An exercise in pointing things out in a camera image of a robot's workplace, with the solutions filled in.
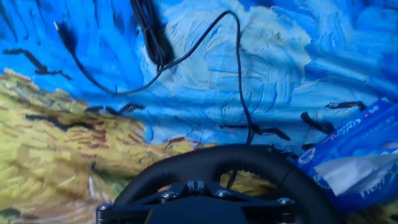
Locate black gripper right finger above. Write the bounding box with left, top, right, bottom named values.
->
left=195, top=182, right=295, bottom=224

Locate blue tissue pack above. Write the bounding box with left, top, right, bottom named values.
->
left=294, top=98, right=398, bottom=215

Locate black usb cable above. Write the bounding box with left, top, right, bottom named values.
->
left=53, top=0, right=261, bottom=190

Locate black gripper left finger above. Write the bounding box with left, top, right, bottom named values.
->
left=96, top=182, right=197, bottom=224

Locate painted wheatfield cloth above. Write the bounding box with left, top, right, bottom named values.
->
left=0, top=0, right=398, bottom=224

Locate black steering wheel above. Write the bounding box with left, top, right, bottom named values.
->
left=113, top=143, right=346, bottom=224

